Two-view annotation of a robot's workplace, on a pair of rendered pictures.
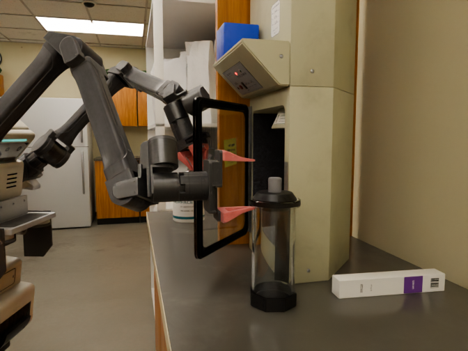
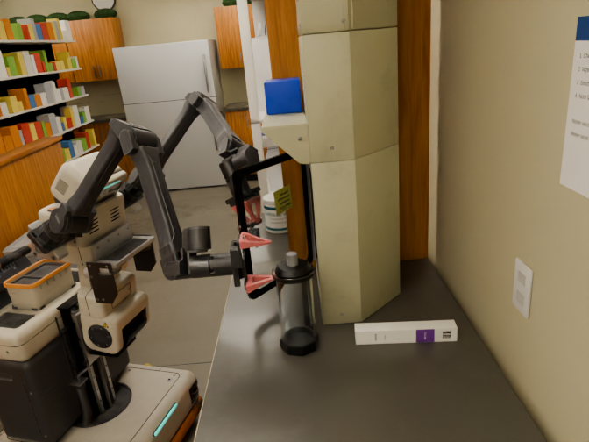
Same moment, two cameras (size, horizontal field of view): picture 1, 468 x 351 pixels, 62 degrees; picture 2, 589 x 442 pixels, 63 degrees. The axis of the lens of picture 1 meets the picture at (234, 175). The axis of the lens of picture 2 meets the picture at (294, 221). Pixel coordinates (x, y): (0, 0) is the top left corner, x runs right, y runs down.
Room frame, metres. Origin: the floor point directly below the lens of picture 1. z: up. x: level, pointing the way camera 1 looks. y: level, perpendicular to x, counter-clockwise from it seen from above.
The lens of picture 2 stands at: (-0.24, -0.39, 1.70)
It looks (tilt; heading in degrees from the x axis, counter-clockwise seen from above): 21 degrees down; 15
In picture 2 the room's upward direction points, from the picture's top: 5 degrees counter-clockwise
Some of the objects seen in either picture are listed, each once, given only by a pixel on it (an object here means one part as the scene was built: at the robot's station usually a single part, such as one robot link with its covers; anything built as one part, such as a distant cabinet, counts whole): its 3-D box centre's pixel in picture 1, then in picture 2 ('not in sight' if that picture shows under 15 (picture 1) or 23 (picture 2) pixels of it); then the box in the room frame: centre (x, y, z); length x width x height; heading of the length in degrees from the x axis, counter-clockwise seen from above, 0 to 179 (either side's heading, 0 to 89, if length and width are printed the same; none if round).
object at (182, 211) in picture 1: (188, 202); not in sight; (1.63, 0.20, 1.02); 0.13 x 0.13 x 0.15
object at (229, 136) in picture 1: (223, 174); (277, 222); (1.07, 0.03, 1.19); 0.30 x 0.01 x 0.40; 154
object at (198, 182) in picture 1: (196, 186); (225, 264); (0.76, 0.07, 1.20); 0.07 x 0.07 x 0.10; 15
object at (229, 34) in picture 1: (237, 44); (283, 96); (1.14, -0.01, 1.56); 0.10 x 0.10 x 0.09; 14
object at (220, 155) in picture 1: (232, 167); (252, 248); (0.78, 0.00, 1.23); 0.09 x 0.07 x 0.07; 105
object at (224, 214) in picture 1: (232, 202); (256, 274); (0.78, 0.00, 1.16); 0.09 x 0.07 x 0.07; 105
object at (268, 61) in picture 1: (246, 73); (286, 134); (1.05, -0.03, 1.46); 0.32 x 0.12 x 0.10; 14
